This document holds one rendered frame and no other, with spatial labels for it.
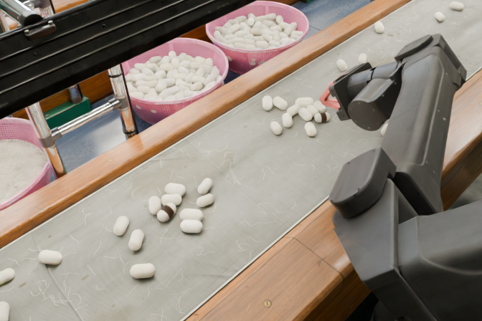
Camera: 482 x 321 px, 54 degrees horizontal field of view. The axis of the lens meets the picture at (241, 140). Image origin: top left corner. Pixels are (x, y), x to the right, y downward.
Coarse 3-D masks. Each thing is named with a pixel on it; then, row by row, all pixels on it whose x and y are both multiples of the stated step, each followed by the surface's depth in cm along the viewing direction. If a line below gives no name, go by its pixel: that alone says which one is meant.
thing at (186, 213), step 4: (184, 212) 76; (188, 212) 76; (192, 212) 76; (196, 212) 76; (200, 212) 76; (180, 216) 77; (184, 216) 76; (188, 216) 76; (192, 216) 76; (196, 216) 76; (200, 216) 76; (200, 220) 76
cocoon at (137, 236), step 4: (132, 232) 74; (136, 232) 74; (140, 232) 74; (132, 236) 73; (136, 236) 73; (140, 236) 73; (132, 240) 73; (136, 240) 73; (140, 240) 73; (128, 244) 73; (132, 244) 72; (136, 244) 72; (140, 244) 73; (132, 248) 72; (136, 248) 72
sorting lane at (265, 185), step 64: (448, 0) 133; (320, 64) 111; (256, 128) 94; (320, 128) 94; (128, 192) 83; (192, 192) 82; (256, 192) 82; (320, 192) 81; (0, 256) 74; (64, 256) 73; (128, 256) 73; (192, 256) 72; (256, 256) 72; (64, 320) 65; (128, 320) 65
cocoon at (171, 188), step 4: (168, 184) 81; (172, 184) 81; (176, 184) 81; (180, 184) 81; (168, 188) 81; (172, 188) 80; (176, 188) 80; (180, 188) 80; (184, 188) 81; (168, 192) 81; (172, 192) 80; (176, 192) 80; (180, 192) 80; (184, 192) 81
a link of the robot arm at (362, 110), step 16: (416, 48) 65; (400, 64) 68; (384, 80) 69; (400, 80) 68; (368, 96) 68; (384, 96) 66; (352, 112) 70; (368, 112) 68; (384, 112) 66; (368, 128) 70
